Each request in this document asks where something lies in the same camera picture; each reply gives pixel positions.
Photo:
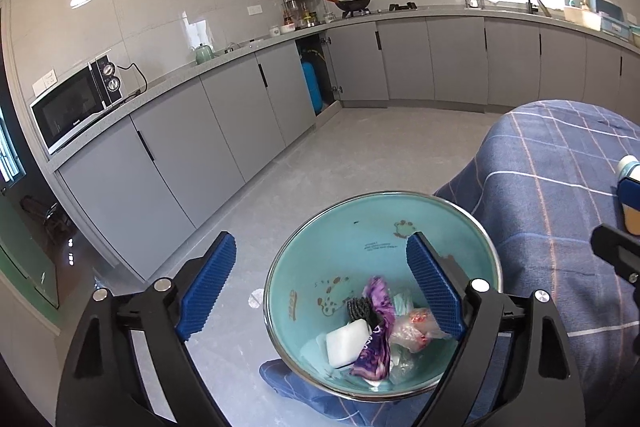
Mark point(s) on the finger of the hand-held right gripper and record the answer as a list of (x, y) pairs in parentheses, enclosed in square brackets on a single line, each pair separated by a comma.
[(631, 193), (620, 252)]

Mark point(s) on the metal spice rack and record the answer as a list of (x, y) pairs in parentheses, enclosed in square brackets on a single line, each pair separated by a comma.
[(300, 2)]

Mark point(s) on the white tissue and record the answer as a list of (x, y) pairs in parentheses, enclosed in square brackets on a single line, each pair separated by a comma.
[(402, 302)]

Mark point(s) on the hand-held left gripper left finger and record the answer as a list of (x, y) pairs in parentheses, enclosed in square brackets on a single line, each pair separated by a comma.
[(207, 292)]

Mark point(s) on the white wall socket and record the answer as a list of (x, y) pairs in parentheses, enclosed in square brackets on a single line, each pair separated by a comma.
[(255, 10), (44, 81)]

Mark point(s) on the black wok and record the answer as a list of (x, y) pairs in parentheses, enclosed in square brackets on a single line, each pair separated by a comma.
[(355, 2)]

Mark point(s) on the black microwave oven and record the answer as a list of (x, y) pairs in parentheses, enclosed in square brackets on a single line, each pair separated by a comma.
[(65, 112)]

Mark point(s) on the grey kitchen base cabinets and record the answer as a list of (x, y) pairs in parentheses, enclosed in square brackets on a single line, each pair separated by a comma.
[(175, 157)]

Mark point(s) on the green teapot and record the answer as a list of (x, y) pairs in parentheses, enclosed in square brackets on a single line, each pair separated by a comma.
[(203, 55)]

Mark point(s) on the white floor drain cover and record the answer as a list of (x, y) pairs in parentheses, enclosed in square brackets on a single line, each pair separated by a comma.
[(256, 298)]

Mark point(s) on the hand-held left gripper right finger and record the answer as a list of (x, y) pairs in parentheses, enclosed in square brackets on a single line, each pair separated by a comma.
[(435, 287)]

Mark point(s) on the purple plastic wrapper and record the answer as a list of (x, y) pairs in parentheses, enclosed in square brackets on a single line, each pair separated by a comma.
[(377, 357)]

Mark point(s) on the teal cartoon print waste bin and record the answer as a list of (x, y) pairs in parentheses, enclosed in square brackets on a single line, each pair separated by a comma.
[(350, 237)]

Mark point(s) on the green framed glass door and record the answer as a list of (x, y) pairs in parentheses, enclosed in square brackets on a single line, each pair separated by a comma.
[(30, 277)]

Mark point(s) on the black foam net sleeve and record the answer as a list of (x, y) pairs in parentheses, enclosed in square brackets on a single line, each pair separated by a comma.
[(361, 309)]

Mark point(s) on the light blue bread box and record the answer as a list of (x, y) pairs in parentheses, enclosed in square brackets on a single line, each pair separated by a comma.
[(610, 14)]

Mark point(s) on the clear pink plastic bag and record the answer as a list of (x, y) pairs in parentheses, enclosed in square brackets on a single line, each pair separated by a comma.
[(415, 327)]

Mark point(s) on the white sponge block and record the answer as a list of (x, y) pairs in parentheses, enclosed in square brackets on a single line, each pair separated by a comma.
[(347, 344)]

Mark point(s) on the white plastic basin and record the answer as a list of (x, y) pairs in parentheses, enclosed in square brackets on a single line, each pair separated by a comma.
[(582, 18)]

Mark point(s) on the dark wooden stool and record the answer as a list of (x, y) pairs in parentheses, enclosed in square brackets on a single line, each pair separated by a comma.
[(47, 217)]

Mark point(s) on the blue tank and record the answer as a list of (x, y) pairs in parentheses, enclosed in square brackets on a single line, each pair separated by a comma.
[(311, 87)]

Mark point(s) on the black gas stove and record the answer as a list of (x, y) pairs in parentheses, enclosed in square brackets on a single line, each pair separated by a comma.
[(402, 6)]

